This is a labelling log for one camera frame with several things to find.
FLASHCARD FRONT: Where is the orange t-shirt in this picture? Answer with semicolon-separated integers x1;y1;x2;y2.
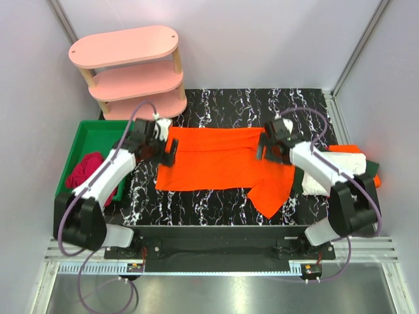
155;127;295;218
328;145;382;190

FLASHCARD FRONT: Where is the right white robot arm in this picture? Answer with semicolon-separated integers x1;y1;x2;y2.
256;118;382;254

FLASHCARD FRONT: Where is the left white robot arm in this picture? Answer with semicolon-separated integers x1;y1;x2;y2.
53;117;179;256

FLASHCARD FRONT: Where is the black marble pattern mat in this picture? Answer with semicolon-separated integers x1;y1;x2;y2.
105;88;348;226

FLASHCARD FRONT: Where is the green plastic bin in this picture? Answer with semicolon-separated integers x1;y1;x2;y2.
55;120;128;195

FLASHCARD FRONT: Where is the crumpled red t-shirt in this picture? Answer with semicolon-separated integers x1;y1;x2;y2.
65;152;104;189

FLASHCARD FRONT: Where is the pink three-tier shelf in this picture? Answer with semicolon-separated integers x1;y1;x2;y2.
68;25;187;120

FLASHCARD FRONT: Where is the folded orange t-shirt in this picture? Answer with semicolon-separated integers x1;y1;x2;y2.
328;145;382;190

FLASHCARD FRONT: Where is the folded dark green t-shirt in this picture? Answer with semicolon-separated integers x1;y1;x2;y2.
291;160;381;194

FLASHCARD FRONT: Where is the left orange connector box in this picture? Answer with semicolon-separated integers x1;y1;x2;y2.
126;262;145;273

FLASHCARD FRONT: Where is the orange connector box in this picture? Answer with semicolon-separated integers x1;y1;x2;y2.
126;262;145;273
301;264;323;281

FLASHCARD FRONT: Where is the right orange connector box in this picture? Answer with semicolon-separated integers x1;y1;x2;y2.
301;264;323;281

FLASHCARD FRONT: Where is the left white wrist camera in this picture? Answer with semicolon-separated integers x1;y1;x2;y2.
153;113;172;142

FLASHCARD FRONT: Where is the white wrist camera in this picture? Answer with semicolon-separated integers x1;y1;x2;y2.
153;113;172;142
274;116;293;137

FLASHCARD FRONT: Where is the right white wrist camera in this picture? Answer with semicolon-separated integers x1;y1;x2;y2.
274;116;293;137

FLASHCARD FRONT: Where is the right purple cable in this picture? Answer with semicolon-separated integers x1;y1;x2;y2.
274;107;384;283

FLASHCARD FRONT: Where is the purple cable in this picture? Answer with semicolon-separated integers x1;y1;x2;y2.
58;100;160;311
274;107;384;283

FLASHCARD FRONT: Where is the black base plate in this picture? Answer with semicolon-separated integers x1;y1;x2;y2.
104;226;336;261

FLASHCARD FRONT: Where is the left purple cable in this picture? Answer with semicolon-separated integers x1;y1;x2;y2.
58;100;160;311

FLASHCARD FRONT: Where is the aluminium frame rail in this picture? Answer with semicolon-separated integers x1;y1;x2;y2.
45;238;398;277

